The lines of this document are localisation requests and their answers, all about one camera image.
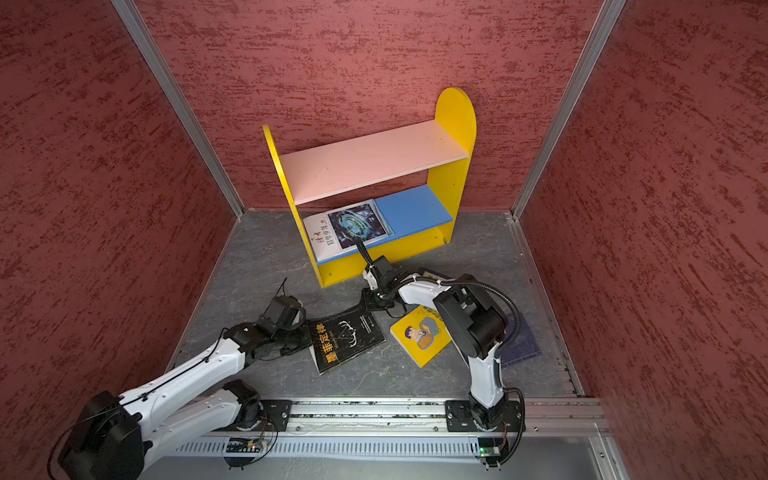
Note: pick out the yellow book with cartoon figure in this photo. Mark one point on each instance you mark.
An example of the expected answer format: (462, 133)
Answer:
(422, 334)

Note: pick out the left corner aluminium profile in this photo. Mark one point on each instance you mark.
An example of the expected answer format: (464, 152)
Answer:
(131, 18)

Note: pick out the left circuit board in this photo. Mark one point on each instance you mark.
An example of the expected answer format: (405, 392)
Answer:
(245, 446)

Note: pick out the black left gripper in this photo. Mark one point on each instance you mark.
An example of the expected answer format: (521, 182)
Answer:
(306, 339)

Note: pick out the right corner aluminium profile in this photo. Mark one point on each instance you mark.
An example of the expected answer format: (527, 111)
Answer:
(601, 30)

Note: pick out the black book with yellow text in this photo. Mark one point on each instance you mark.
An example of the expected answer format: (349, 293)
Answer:
(338, 338)

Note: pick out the corner aluminium profile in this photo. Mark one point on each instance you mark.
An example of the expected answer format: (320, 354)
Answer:
(601, 30)
(131, 18)

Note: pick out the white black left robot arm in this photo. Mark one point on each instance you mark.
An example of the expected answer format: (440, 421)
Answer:
(120, 436)

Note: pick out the dark blue book right of pair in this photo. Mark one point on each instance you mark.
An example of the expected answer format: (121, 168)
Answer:
(525, 347)

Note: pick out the circuit board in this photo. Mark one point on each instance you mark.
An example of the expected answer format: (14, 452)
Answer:
(490, 447)
(245, 446)

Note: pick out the right circuit board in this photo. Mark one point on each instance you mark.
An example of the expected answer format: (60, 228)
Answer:
(490, 447)

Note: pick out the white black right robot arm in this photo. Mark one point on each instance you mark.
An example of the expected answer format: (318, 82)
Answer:
(480, 319)

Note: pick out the yellow pink blue bookshelf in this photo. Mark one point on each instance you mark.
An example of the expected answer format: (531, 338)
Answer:
(422, 218)

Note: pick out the white slotted cable duct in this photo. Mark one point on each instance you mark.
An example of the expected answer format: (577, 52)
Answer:
(396, 448)

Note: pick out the dark blue book yellow label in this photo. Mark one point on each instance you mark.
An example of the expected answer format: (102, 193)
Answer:
(429, 273)

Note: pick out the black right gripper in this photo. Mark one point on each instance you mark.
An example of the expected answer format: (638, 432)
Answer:
(367, 301)

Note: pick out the white book with galaxy picture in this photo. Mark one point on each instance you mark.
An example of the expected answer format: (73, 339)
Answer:
(334, 233)

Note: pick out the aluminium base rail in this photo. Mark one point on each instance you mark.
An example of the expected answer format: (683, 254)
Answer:
(338, 416)

